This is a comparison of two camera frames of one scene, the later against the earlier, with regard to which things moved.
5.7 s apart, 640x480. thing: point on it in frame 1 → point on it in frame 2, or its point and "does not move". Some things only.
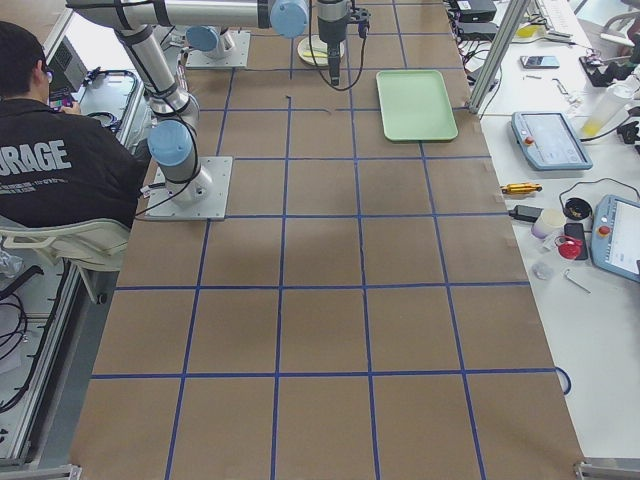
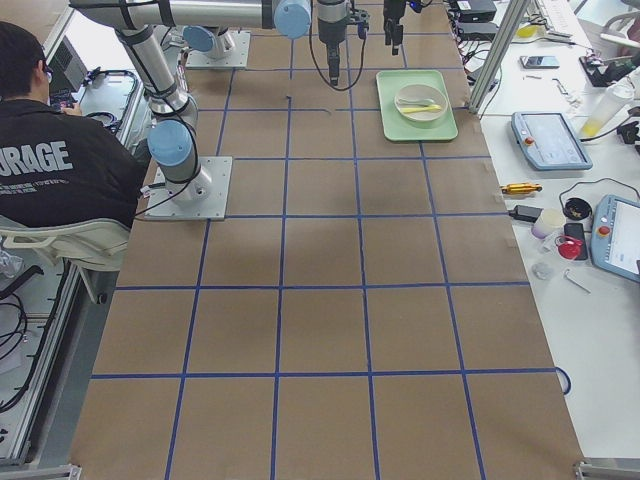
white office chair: (98, 245) does not move
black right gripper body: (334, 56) does not move
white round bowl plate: (319, 49) → (423, 91)
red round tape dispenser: (567, 247) does not move
